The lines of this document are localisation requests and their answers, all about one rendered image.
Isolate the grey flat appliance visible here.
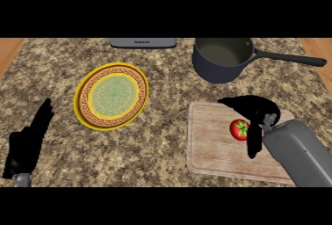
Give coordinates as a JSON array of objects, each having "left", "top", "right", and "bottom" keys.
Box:
[{"left": 109, "top": 38, "right": 178, "bottom": 49}]

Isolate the pale wooden cutting board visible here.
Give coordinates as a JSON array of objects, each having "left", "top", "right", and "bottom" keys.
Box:
[{"left": 185, "top": 101, "right": 296, "bottom": 185}]

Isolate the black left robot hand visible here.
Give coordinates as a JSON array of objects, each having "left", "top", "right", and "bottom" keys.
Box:
[{"left": 1, "top": 98, "right": 55, "bottom": 180}]

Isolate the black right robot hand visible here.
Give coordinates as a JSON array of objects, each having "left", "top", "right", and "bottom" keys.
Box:
[{"left": 216, "top": 95, "right": 281, "bottom": 160}]

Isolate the dark grey pot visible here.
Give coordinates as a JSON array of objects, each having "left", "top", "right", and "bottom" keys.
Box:
[{"left": 190, "top": 38, "right": 327, "bottom": 84}]

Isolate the red tomato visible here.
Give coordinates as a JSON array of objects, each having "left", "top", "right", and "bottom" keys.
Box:
[{"left": 228, "top": 118, "right": 252, "bottom": 142}]

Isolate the yellow patterned plate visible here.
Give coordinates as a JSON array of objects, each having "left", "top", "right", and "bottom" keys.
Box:
[{"left": 72, "top": 62, "right": 150, "bottom": 133}]

